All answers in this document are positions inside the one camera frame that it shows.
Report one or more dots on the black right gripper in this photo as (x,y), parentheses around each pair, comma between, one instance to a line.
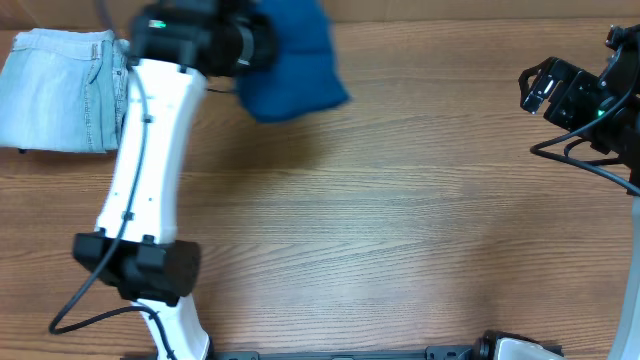
(560,93)

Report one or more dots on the dark blue polo shirt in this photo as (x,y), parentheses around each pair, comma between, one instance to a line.
(304,78)

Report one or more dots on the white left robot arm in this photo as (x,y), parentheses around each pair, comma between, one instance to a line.
(176,46)

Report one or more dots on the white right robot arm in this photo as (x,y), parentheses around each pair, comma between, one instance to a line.
(608,148)

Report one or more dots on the folded light blue jeans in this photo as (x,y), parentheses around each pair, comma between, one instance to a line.
(64,91)

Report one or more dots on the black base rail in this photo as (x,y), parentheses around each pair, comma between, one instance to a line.
(458,352)

